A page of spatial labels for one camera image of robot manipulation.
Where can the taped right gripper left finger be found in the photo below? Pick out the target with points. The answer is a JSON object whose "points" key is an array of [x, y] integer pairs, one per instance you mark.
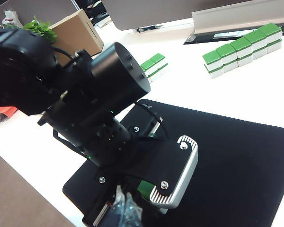
{"points": [[119, 201]]}

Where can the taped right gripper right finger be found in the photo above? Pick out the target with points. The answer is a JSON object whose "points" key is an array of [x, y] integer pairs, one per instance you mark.
{"points": [[132, 212]]}

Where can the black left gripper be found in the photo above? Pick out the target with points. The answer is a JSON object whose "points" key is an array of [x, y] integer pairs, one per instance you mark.
{"points": [[105, 191]]}

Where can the green-backed white mahjong tile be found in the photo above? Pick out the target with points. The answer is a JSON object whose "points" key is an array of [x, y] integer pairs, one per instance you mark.
{"points": [[226, 50], [245, 61], [260, 54], [215, 73], [147, 64], [154, 77], [241, 44], [274, 47], [163, 71], [255, 37], [211, 58], [230, 67], [145, 189], [269, 29], [159, 58]]}

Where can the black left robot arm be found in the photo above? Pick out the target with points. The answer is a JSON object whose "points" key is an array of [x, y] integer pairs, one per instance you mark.
{"points": [[109, 78]]}

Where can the black UGREEN desk mat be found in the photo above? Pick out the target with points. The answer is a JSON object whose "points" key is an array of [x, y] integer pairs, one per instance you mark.
{"points": [[227, 165]]}

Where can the orange paper sheet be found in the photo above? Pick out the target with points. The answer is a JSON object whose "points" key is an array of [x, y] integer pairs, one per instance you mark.
{"points": [[2, 111]]}

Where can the brown cardboard box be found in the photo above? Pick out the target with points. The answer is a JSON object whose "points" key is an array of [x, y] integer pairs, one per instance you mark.
{"points": [[78, 35]]}

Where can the white partition support foot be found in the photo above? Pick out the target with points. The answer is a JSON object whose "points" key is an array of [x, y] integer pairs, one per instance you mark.
{"points": [[135, 30]]}

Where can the black marker pen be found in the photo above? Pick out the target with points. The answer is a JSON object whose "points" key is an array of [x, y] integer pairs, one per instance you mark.
{"points": [[149, 28]]}

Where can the green leafy plant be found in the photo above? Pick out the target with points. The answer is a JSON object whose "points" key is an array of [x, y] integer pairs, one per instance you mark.
{"points": [[41, 29]]}

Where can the grey fabric desk partition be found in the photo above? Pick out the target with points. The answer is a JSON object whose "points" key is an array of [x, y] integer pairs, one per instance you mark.
{"points": [[144, 11], [45, 9]]}

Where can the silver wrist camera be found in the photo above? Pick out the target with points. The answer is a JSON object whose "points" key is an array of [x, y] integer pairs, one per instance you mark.
{"points": [[189, 165]]}

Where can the beige metal partition bracket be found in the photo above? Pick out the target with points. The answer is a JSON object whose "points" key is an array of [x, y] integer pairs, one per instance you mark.
{"points": [[239, 19]]}

